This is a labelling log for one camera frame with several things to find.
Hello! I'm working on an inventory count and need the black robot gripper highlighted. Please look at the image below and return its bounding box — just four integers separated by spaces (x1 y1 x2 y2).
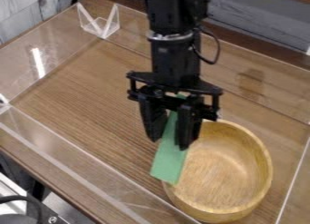
127 37 223 151

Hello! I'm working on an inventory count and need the green rectangular block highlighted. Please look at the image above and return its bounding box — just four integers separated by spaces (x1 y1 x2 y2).
150 111 187 185

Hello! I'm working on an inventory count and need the brown wooden bowl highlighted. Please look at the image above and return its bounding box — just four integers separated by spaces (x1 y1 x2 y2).
162 120 274 223

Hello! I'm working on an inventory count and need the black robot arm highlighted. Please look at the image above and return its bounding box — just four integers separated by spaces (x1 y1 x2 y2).
127 0 223 150

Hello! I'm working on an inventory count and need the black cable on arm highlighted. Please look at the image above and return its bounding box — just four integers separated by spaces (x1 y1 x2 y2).
190 25 223 66

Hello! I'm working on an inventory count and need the clear acrylic corner bracket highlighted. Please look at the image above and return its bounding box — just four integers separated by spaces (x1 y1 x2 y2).
76 3 120 39

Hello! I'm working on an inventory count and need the black metal table frame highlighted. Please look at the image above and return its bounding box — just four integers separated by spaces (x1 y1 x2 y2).
0 153 94 224

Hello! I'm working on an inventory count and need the black cable bottom left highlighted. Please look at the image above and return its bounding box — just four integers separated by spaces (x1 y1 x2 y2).
0 194 44 224

